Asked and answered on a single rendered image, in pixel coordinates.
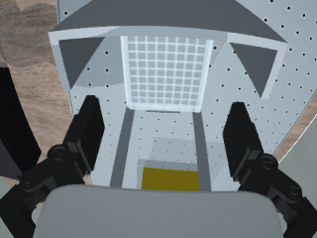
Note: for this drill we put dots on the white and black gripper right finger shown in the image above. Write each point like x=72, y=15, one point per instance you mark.
x=258, y=172

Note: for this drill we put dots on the yellow open-top bin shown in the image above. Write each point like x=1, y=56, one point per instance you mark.
x=170, y=179

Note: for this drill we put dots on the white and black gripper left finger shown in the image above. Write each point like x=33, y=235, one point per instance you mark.
x=66, y=163

